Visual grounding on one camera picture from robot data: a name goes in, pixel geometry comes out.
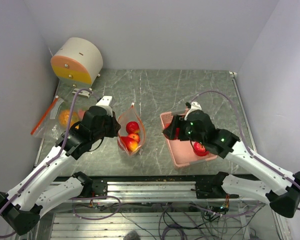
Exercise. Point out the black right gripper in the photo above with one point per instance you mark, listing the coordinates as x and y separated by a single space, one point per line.
177 122

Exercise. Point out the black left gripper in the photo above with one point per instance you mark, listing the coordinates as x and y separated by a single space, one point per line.
115 126

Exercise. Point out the red toy tomato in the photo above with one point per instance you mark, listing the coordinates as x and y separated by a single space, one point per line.
199 149

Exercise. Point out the red toy apple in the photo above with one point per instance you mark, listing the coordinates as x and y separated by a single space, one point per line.
132 127

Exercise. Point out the orange toy pineapple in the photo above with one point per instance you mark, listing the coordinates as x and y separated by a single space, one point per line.
63 118

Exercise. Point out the clear zip bag orange zipper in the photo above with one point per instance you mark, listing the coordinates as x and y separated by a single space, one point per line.
48 127

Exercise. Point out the pink toy peach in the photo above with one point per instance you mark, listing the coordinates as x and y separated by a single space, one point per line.
81 113

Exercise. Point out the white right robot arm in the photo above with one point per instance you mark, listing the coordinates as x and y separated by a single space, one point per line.
277 187

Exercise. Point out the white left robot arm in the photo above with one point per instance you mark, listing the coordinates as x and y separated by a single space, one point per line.
23 206

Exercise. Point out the pink perforated plastic basket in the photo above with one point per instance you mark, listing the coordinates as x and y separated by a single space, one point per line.
181 152

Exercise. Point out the cream cylindrical drawer cabinet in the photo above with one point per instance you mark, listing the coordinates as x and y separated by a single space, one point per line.
77 63

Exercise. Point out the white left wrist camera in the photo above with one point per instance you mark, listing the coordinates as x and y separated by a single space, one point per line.
106 103

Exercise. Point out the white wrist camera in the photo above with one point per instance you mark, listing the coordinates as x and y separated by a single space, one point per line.
106 103
192 106

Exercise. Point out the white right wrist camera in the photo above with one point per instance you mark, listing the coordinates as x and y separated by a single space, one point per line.
192 106

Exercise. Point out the small white metal bracket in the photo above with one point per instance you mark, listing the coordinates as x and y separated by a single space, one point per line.
83 93

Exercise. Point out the aluminium rail frame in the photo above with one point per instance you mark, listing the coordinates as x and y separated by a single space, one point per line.
160 208

